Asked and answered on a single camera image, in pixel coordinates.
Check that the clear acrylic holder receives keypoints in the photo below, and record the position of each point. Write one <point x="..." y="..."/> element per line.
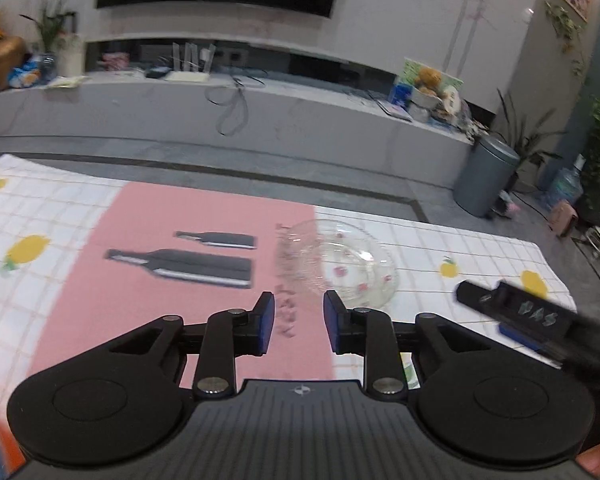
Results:
<point x="192" y="57"/>

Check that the small clear glass bowl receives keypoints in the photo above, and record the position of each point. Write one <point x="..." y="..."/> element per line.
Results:
<point x="335" y="267"/>

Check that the pink patterned box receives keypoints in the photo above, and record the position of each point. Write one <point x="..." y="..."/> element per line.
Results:
<point x="116" y="61"/>

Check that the white marble cabinet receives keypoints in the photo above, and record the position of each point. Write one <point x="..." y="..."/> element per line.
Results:
<point x="305" y="125"/>

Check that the grey trash can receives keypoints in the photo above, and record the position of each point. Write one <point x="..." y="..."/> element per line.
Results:
<point x="482" y="180"/>

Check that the white checked lemon tablecloth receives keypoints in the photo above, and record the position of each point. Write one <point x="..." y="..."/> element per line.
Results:
<point x="430" y="250"/>

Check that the pink slippers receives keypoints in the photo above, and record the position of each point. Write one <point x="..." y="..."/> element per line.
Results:
<point x="507" y="206"/>

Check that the pink stool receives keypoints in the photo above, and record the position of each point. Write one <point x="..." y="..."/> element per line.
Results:
<point x="564" y="217"/>

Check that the brown vase with dried grass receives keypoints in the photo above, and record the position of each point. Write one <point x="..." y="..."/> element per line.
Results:
<point x="5" y="62"/>

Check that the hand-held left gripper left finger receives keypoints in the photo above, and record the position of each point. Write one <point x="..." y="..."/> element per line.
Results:
<point x="266" y="320"/>

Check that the brown teddy bear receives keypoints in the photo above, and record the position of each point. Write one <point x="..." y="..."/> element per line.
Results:
<point x="427" y="80"/>

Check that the pink printed placemat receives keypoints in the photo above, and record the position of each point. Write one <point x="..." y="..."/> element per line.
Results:
<point x="140" y="220"/>

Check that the green plant in white vase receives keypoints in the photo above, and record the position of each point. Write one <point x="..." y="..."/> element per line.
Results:
<point x="67" y="55"/>

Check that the blue snack bag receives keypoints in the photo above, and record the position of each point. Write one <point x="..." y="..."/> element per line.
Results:
<point x="27" y="74"/>

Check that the green picture box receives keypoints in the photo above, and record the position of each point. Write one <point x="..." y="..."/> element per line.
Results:
<point x="452" y="82"/>

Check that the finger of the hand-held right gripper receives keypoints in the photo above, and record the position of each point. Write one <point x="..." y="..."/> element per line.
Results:
<point x="522" y="337"/>
<point x="475" y="294"/>

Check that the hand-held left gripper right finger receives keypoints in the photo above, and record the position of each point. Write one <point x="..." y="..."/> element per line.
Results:
<point x="331" y="322"/>

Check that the grey tablet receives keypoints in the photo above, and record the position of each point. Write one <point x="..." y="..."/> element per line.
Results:
<point x="395" y="110"/>

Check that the hanging ivy vine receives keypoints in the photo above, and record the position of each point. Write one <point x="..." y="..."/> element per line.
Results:
<point x="567" y="30"/>

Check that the blue packet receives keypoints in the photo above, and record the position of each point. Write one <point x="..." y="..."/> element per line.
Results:
<point x="400" y="95"/>

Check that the potted long-leaf plant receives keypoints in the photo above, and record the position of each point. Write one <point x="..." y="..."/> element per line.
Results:
<point x="520" y="135"/>

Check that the large water bottle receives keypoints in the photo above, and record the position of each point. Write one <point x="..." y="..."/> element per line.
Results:
<point x="565" y="187"/>

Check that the white book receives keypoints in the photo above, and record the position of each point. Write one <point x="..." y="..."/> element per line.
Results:
<point x="187" y="76"/>

